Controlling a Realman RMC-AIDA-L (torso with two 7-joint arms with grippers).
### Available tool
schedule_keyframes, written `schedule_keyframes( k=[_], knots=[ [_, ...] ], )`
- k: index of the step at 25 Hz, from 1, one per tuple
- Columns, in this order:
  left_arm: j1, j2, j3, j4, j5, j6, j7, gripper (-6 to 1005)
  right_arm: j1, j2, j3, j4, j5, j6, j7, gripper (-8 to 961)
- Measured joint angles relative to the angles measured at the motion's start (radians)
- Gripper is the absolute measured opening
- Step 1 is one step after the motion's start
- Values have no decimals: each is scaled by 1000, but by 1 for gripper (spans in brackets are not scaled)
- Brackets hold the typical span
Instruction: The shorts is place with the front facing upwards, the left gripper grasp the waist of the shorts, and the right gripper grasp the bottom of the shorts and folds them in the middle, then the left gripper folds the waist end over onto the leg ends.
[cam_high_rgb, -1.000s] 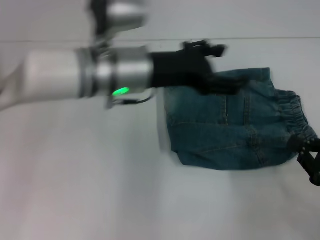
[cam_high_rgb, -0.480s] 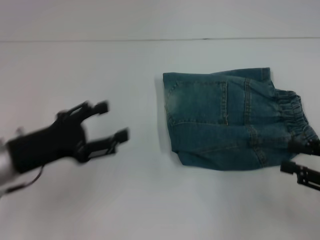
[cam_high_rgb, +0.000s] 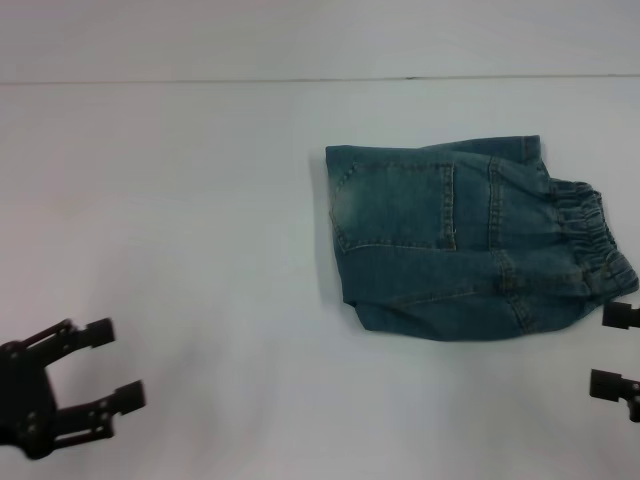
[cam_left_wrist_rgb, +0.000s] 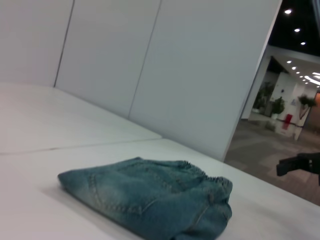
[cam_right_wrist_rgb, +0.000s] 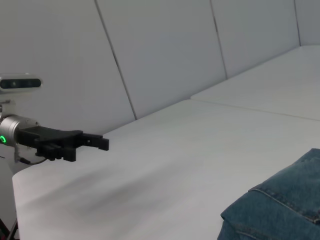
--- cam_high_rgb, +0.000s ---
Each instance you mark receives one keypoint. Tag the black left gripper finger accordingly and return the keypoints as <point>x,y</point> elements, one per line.
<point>80,337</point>
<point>105,405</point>

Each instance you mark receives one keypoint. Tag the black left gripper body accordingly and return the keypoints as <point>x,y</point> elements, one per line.
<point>22,395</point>

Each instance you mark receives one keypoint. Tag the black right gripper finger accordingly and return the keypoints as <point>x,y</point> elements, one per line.
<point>615,386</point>
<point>622,316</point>

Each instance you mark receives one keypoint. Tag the blue denim shorts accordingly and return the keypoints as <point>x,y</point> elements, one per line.
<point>440,250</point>

